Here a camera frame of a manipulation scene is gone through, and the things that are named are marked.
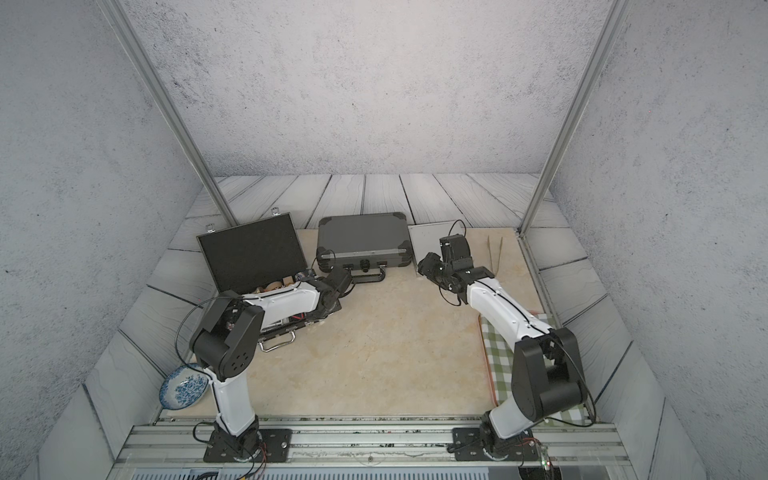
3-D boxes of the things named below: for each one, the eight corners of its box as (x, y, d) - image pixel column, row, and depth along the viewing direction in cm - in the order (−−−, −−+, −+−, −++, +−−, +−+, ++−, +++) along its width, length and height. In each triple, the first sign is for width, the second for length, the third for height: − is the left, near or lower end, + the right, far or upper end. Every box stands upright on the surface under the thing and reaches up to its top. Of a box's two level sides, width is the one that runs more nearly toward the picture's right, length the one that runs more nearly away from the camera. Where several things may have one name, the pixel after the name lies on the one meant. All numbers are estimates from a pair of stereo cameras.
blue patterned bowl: (161, 412, 80) (150, 407, 76) (181, 370, 87) (172, 363, 84) (197, 412, 80) (187, 407, 76) (213, 370, 87) (205, 363, 84)
